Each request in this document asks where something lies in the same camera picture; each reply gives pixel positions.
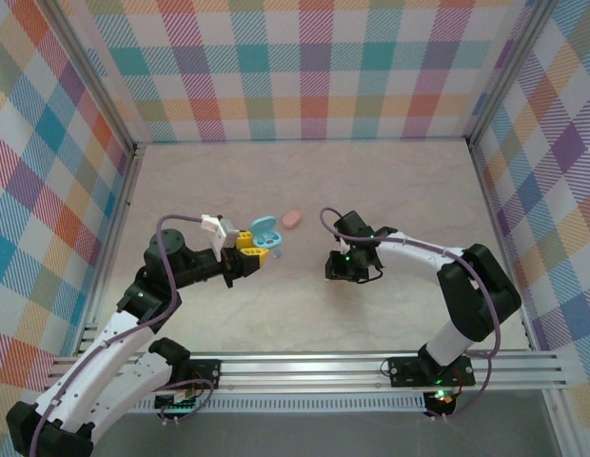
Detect teal earbud charging case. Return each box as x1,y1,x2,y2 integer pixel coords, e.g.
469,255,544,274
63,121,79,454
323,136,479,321
249,215,285,249

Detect left controller board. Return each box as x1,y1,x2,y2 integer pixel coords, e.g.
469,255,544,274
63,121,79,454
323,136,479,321
154,388,201,411

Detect controller board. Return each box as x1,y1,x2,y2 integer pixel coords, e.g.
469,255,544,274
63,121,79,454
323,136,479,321
425,388,457,416
154,388,201,411

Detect right controller board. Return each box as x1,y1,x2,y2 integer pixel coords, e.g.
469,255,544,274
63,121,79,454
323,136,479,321
425,388,457,416

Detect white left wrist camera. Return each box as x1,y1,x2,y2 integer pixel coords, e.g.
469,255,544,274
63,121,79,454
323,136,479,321
201,213,239,251

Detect aluminium left side rail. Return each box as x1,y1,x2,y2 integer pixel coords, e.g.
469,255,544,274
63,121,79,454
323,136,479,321
73,145,148,358

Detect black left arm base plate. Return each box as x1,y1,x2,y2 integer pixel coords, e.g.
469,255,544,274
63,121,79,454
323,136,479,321
187,360,224,389

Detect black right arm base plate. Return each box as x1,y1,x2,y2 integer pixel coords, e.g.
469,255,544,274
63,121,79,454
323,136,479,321
387,356,476,387

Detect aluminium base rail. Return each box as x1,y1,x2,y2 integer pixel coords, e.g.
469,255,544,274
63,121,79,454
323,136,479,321
51,350,570,392

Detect aluminium right side rail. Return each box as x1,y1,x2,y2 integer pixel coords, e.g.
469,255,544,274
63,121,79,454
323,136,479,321
465,137,543,353

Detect white slotted cable duct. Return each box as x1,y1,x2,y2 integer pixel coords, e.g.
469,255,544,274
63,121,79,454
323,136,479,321
104,397,429,414

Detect aluminium left corner post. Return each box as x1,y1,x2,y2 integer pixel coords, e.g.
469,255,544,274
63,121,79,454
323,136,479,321
40,0,147,158

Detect aluminium corner post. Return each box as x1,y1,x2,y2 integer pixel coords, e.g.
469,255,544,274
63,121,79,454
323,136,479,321
40,0,147,158
465,0,561,147

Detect aluminium right corner post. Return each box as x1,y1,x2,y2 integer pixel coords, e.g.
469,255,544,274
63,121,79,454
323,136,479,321
465,0,561,147

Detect aluminium frame post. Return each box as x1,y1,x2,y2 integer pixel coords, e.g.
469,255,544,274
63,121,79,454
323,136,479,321
541,387,584,457

